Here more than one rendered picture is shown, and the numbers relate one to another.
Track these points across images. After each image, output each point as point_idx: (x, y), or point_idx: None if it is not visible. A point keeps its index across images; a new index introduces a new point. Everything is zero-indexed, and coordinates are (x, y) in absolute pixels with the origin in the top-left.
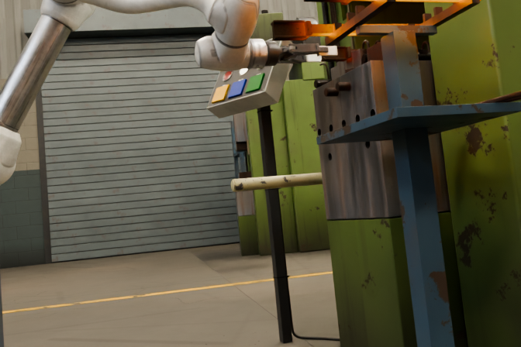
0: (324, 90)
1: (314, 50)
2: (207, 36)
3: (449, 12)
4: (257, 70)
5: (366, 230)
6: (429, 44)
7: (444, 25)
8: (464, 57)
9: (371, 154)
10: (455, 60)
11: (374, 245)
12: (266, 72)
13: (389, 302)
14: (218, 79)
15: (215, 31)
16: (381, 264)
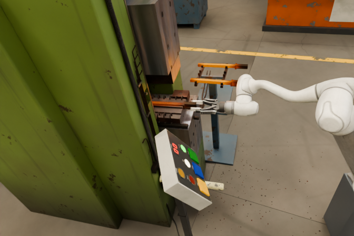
0: (198, 117)
1: (206, 100)
2: (253, 101)
3: (203, 69)
4: (186, 153)
5: (200, 147)
6: (173, 88)
7: (175, 80)
8: (178, 86)
9: (199, 123)
10: (177, 88)
11: (201, 147)
12: (187, 147)
13: (203, 154)
14: (195, 190)
15: (251, 97)
16: (202, 148)
